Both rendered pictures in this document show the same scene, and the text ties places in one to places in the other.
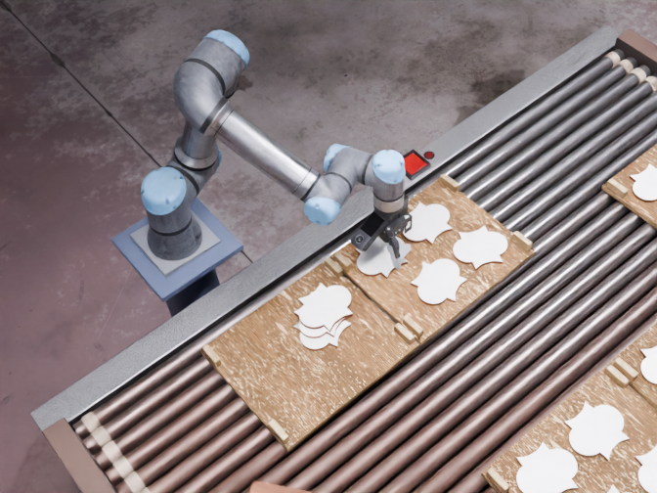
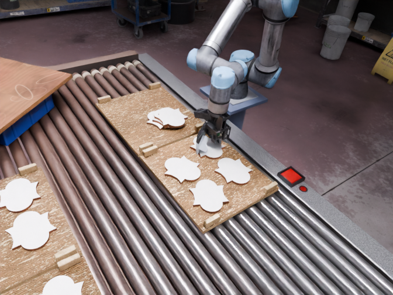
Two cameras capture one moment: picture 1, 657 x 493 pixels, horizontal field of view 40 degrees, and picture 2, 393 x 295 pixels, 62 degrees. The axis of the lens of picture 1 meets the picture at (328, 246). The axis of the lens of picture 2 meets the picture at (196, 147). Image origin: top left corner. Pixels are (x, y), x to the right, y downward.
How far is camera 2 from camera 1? 1.99 m
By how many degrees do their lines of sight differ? 56
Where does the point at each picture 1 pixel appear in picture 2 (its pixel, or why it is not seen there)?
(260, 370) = (142, 99)
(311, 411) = (112, 112)
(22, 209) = (309, 133)
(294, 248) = not seen: hidden behind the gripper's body
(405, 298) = (173, 153)
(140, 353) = (166, 74)
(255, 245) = not seen: hidden behind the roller
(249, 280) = (201, 105)
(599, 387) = (64, 243)
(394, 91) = not seen: outside the picture
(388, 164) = (219, 69)
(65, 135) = (357, 146)
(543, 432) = (48, 200)
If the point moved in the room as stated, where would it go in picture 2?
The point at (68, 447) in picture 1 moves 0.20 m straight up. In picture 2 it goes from (123, 54) to (121, 19)
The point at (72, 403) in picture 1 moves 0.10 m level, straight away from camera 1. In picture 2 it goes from (147, 60) to (162, 57)
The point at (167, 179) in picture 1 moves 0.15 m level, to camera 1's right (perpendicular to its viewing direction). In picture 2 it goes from (245, 54) to (250, 68)
